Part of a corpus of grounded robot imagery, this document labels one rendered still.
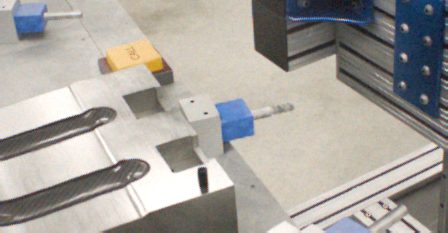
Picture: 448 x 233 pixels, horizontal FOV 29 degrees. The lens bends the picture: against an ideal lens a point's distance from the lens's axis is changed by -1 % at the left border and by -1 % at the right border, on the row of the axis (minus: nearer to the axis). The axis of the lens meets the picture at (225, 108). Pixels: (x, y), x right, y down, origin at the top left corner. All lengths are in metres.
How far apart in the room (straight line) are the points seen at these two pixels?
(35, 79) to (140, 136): 0.35
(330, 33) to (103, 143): 0.53
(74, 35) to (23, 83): 0.14
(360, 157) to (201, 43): 0.82
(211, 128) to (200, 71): 1.78
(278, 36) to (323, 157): 1.09
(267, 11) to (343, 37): 0.12
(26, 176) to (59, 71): 0.36
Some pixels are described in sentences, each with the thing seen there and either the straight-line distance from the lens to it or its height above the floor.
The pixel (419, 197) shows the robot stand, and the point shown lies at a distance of 1.89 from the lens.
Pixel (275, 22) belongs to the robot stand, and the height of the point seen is 0.80.
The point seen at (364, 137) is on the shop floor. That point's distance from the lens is 2.43.
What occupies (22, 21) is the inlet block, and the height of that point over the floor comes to 0.83.
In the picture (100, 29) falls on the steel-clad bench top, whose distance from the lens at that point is 1.32.
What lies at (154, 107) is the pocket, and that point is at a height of 0.86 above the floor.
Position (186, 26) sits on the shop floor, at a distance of 3.04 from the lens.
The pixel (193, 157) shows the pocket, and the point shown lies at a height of 0.86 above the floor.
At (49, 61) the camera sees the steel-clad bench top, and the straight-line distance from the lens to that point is 1.25.
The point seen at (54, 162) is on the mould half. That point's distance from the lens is 0.89.
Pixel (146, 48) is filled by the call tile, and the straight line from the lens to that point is 1.17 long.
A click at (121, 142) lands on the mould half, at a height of 0.89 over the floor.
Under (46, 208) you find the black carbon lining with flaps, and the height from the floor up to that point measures 0.88.
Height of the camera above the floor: 1.39
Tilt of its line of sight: 33 degrees down
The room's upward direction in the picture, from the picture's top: 5 degrees counter-clockwise
